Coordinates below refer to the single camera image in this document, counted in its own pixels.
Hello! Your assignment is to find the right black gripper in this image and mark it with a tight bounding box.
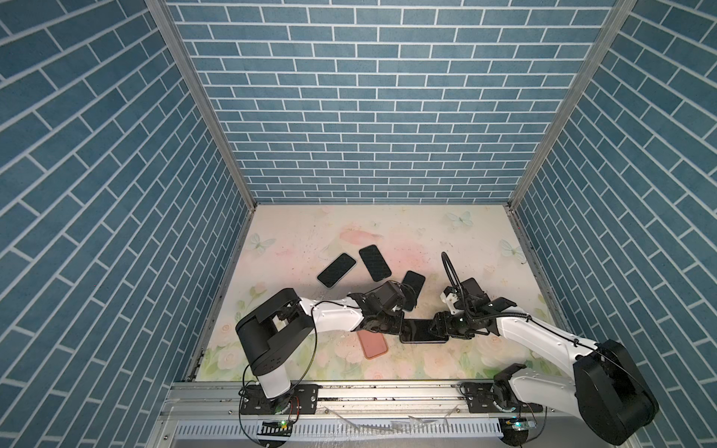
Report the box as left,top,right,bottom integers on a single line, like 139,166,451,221
424,309,475,339

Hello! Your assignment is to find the black corrugated cable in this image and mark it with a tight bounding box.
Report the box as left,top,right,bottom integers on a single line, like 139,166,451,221
441,251,466,304

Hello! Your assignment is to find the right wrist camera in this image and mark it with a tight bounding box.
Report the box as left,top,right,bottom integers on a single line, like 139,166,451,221
441,287,459,315

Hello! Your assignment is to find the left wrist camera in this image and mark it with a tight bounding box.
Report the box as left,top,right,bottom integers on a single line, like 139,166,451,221
375,281,406,312

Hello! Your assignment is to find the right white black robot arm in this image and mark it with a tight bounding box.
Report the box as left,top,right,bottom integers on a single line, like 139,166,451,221
431,278,659,445

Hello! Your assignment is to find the black phone case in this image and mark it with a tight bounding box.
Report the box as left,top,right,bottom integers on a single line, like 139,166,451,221
358,245,392,282
399,319,449,345

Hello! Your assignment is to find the white vented cable duct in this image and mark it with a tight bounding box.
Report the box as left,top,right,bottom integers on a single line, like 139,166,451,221
175,417,503,442

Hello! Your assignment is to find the black phone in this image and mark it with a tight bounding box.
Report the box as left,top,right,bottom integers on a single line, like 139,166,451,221
401,271,426,312

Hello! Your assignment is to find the black phone screen up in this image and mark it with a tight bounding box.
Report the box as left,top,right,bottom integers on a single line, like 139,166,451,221
317,253,357,289

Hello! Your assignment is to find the pink phone case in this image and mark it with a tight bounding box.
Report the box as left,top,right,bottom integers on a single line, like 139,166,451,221
357,330,388,360

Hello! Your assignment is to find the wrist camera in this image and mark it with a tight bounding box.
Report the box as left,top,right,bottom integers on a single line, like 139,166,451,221
375,281,406,312
441,287,459,315

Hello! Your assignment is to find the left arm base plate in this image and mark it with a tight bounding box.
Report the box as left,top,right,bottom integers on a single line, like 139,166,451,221
240,384,319,416

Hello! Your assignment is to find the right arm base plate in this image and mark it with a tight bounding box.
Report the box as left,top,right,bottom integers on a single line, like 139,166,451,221
457,382,543,416

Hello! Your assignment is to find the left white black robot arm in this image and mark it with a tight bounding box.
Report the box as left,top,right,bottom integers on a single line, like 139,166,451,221
235,281,418,399

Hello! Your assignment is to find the aluminium front rail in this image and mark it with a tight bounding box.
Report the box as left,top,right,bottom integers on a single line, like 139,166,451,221
161,380,558,419

